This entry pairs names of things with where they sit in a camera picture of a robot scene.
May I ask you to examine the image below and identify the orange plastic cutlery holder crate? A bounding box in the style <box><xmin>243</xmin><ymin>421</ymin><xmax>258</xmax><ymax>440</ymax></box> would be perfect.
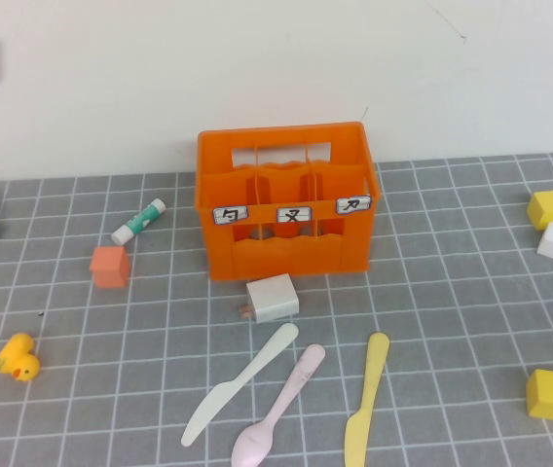
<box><xmin>194</xmin><ymin>120</ymin><xmax>382</xmax><ymax>283</ymax></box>

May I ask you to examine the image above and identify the yellow foam cube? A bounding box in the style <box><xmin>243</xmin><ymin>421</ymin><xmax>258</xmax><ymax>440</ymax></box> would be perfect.
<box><xmin>525</xmin><ymin>368</ymin><xmax>553</xmax><ymax>422</ymax></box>
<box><xmin>527</xmin><ymin>189</ymin><xmax>553</xmax><ymax>232</ymax></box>

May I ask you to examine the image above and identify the yellow plastic knife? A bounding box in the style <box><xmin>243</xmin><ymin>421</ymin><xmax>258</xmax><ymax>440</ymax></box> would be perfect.
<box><xmin>344</xmin><ymin>332</ymin><xmax>391</xmax><ymax>467</ymax></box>

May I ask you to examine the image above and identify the pink plastic spoon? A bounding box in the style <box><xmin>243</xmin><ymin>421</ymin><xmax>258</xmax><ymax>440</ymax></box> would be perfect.
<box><xmin>230</xmin><ymin>343</ymin><xmax>327</xmax><ymax>467</ymax></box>

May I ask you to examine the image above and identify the white charger plug adapter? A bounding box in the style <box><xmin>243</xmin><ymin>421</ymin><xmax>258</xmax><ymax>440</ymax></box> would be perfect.
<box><xmin>238</xmin><ymin>272</ymin><xmax>301</xmax><ymax>326</ymax></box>

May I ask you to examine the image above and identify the yellow rubber duck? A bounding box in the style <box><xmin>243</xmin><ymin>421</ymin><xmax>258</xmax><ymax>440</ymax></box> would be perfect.
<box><xmin>0</xmin><ymin>332</ymin><xmax>42</xmax><ymax>384</ymax></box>

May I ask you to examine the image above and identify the white plastic knife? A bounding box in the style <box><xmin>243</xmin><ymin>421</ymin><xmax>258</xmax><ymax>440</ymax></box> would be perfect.
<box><xmin>180</xmin><ymin>322</ymin><xmax>300</xmax><ymax>448</ymax></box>

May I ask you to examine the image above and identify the orange foam cube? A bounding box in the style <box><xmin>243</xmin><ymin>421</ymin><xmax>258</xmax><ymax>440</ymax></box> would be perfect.
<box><xmin>88</xmin><ymin>245</ymin><xmax>130</xmax><ymax>291</ymax></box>

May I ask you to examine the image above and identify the green white glue stick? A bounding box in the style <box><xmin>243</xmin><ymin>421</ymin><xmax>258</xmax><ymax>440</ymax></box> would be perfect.
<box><xmin>110</xmin><ymin>198</ymin><xmax>167</xmax><ymax>246</ymax></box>

